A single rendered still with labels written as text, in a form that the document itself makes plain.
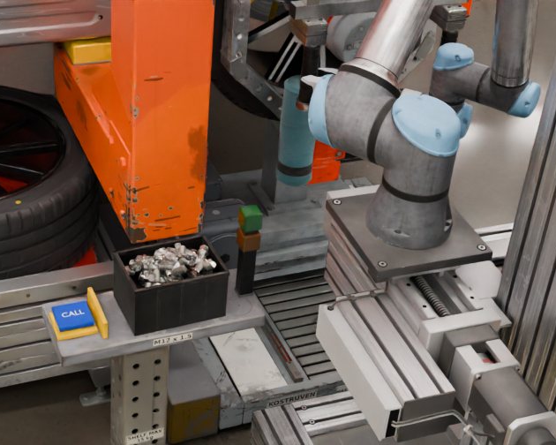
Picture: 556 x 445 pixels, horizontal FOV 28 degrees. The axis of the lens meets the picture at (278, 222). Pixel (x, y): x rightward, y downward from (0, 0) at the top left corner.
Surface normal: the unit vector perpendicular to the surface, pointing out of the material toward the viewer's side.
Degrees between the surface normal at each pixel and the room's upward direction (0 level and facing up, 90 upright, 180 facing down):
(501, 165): 0
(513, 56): 106
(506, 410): 45
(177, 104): 90
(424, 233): 72
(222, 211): 0
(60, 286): 90
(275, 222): 0
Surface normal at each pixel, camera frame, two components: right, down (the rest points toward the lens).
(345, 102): -0.33, -0.27
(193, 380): 0.08, -0.82
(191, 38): 0.39, 0.55
